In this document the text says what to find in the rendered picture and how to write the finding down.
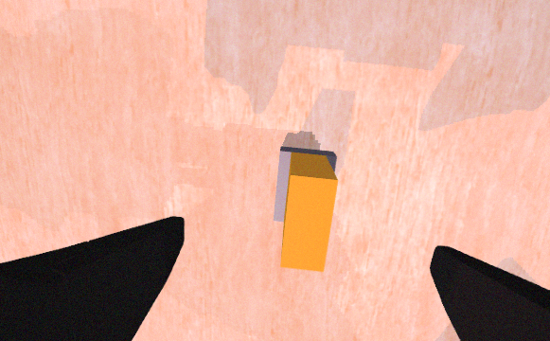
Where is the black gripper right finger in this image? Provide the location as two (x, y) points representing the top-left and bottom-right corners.
(430, 245), (550, 341)

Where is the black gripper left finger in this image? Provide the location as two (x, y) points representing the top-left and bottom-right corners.
(0, 216), (185, 341)

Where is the orange rectangular block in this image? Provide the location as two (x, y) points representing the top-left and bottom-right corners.
(280, 153), (338, 272)

